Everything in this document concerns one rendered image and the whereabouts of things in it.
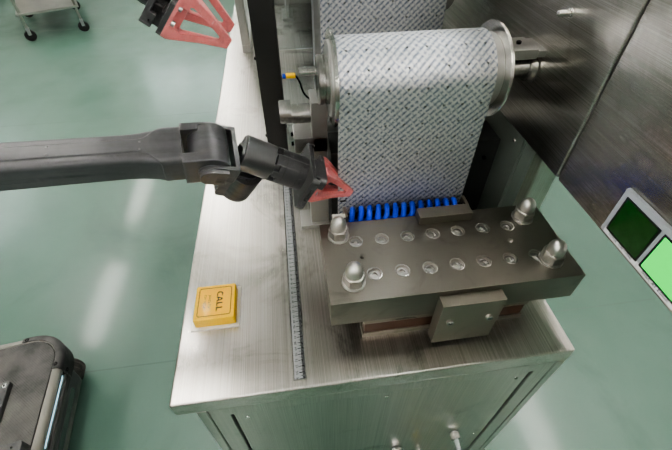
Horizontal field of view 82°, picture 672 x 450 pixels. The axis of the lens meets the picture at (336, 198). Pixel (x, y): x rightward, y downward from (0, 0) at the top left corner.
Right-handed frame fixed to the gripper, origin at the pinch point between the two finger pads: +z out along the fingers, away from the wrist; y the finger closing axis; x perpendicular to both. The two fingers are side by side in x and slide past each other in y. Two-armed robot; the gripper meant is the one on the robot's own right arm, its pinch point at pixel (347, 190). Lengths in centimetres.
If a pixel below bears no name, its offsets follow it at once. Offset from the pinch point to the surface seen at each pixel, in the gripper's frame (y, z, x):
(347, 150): 0.3, -4.8, 7.5
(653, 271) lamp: 28.9, 20.9, 24.0
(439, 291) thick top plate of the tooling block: 19.8, 11.3, 2.2
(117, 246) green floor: -90, -32, -144
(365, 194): 0.2, 3.4, 0.7
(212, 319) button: 13.4, -14.1, -25.6
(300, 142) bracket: -7.0, -9.5, 1.4
